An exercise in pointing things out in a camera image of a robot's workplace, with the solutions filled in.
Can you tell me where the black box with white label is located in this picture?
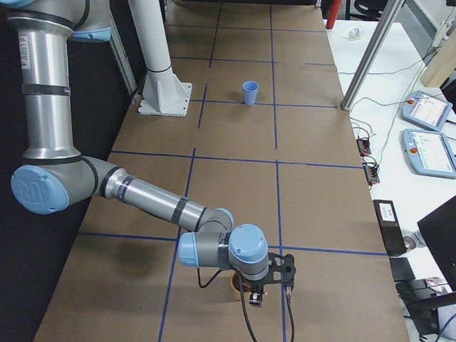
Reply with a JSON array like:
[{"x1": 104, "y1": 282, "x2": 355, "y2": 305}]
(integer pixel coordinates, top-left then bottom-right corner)
[{"x1": 373, "y1": 199, "x2": 407, "y2": 257}]

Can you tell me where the white small bottle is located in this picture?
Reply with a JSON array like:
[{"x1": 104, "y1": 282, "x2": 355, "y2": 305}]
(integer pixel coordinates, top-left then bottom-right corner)
[{"x1": 343, "y1": 26, "x2": 364, "y2": 41}]

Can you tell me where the black monitor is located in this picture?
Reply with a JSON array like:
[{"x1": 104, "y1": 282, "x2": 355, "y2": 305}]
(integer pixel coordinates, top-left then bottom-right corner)
[{"x1": 418, "y1": 201, "x2": 455, "y2": 290}]

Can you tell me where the teach pendant near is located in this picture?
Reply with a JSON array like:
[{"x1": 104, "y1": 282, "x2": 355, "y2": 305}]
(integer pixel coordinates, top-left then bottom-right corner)
[{"x1": 401, "y1": 129, "x2": 455, "y2": 179}]

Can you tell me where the aluminium frame post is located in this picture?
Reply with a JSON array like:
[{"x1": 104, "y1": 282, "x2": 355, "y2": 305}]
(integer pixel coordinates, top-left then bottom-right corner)
[{"x1": 341, "y1": 0, "x2": 404, "y2": 111}]

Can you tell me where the teach pendant far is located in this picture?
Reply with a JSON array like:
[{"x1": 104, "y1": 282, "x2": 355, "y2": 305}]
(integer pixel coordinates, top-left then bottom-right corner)
[{"x1": 401, "y1": 90, "x2": 452, "y2": 132}]

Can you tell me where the orange connector board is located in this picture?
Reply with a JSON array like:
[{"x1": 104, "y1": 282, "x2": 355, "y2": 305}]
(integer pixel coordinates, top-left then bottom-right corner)
[
  {"x1": 362, "y1": 158, "x2": 380, "y2": 186},
  {"x1": 356, "y1": 128, "x2": 371, "y2": 156}
]

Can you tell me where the white camera pole base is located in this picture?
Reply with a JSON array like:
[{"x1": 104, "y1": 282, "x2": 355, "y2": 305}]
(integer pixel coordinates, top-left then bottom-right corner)
[{"x1": 128, "y1": 0, "x2": 192, "y2": 117}]

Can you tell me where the orange connector board far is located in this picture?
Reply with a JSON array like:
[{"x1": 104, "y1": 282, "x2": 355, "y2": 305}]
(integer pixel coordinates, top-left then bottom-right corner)
[{"x1": 356, "y1": 128, "x2": 371, "y2": 156}]

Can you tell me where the orange connector board near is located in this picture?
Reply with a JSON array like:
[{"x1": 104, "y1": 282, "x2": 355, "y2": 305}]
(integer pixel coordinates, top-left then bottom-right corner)
[{"x1": 362, "y1": 158, "x2": 380, "y2": 186}]

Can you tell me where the red cylinder bottle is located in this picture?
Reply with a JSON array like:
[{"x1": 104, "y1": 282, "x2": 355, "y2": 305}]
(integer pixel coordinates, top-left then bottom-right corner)
[{"x1": 326, "y1": 0, "x2": 342, "y2": 30}]

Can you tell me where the yellow ribbed cup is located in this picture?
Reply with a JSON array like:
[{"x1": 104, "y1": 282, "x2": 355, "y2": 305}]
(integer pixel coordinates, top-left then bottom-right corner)
[{"x1": 230, "y1": 271, "x2": 251, "y2": 301}]

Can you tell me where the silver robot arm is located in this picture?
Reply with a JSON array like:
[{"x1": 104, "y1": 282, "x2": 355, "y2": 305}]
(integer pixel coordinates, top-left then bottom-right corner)
[{"x1": 1, "y1": 1, "x2": 270, "y2": 306}]

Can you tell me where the blue ribbed paper cup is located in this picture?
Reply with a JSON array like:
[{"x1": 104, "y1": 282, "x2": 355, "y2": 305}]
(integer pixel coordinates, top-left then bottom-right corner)
[{"x1": 242, "y1": 81, "x2": 259, "y2": 105}]

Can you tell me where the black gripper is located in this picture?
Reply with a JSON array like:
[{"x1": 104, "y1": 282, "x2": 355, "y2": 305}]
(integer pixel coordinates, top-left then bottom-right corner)
[{"x1": 245, "y1": 279, "x2": 265, "y2": 307}]

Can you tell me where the teach pendant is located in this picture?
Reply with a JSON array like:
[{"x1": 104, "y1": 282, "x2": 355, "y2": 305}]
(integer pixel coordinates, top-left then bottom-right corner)
[
  {"x1": 401, "y1": 90, "x2": 452, "y2": 132},
  {"x1": 401, "y1": 129, "x2": 455, "y2": 179}
]

